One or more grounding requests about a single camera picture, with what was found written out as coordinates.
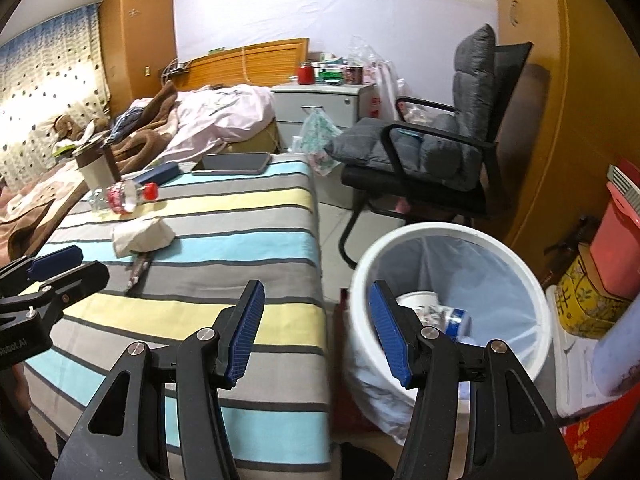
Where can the beige mug with brown lid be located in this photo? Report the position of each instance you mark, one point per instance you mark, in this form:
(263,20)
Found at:
(95,170)

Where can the patterned plastic bag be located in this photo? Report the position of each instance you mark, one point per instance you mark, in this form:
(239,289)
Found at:
(317,135)

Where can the wooden headboard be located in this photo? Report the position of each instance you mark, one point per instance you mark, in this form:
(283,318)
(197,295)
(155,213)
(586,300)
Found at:
(260,60)

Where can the brown stuffed toy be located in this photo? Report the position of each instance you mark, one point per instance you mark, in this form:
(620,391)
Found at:
(65,127)

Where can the yellow patterned tin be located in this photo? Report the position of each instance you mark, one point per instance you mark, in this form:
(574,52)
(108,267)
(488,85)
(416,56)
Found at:
(590,305)

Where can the crumpled printed wrapper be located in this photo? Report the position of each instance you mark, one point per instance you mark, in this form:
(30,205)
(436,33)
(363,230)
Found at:
(139,270)

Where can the blue plaid cloth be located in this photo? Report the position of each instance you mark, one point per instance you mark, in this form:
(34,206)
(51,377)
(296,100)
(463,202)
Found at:
(130,122)

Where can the red printed box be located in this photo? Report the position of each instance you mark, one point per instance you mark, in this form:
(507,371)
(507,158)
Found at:
(595,445)

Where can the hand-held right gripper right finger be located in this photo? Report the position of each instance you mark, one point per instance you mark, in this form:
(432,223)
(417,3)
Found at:
(390,330)

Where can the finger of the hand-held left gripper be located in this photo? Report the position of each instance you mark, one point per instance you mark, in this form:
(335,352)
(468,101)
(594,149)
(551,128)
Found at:
(75,280)
(55,260)

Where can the crushed printed paper cup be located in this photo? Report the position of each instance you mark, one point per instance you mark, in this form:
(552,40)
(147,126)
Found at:
(425,307)

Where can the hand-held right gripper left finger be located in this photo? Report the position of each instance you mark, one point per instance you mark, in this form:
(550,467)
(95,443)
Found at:
(245,330)

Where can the red mug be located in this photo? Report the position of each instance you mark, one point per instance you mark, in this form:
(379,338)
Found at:
(306,74)

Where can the grey chair cushion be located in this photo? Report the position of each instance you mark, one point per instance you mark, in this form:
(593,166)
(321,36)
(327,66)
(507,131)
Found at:
(450,160)

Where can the blue case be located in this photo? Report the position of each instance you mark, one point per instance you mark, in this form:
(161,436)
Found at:
(155,174)

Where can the brown fleece blanket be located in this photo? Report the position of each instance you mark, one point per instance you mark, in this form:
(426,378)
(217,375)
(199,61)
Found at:
(30,200)

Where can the blue label plastic cup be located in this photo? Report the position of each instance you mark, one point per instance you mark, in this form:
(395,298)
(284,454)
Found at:
(457,322)

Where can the grey nightstand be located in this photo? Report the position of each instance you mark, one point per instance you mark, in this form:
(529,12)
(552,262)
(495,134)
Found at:
(325,105)

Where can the white round trash bin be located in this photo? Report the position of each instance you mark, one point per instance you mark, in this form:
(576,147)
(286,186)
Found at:
(440,232)

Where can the striped tablecloth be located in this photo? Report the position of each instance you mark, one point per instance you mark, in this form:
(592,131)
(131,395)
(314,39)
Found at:
(225,240)

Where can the red label plastic bottle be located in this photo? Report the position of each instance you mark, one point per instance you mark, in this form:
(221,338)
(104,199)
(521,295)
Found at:
(122,197)

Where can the large wooden wardrobe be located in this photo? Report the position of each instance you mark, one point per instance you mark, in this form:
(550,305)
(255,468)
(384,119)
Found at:
(540,135)

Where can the green white box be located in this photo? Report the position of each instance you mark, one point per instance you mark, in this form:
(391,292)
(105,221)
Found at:
(62,146)

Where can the dark tablet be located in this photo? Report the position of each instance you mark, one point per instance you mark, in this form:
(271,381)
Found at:
(230,164)

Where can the white storage container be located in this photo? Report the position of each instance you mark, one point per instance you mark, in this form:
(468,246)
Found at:
(570,375)

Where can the white plastic bag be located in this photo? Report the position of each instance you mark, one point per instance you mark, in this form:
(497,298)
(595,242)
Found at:
(385,95)

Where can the pink plastic box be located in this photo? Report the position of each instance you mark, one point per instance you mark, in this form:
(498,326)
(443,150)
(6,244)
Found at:
(617,245)

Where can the heart print curtain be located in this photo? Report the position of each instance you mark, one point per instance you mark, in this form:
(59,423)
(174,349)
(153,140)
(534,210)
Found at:
(40,85)

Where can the black office chair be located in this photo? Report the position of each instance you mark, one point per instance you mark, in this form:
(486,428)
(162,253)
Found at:
(435,200)

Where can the tall wooden cabinet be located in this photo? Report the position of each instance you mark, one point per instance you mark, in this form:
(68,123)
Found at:
(135,35)

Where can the clear plastic bag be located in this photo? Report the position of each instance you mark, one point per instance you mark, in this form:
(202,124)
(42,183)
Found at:
(365,52)

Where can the crumpled white tissue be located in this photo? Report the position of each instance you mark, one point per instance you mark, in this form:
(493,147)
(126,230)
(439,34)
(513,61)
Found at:
(142,237)

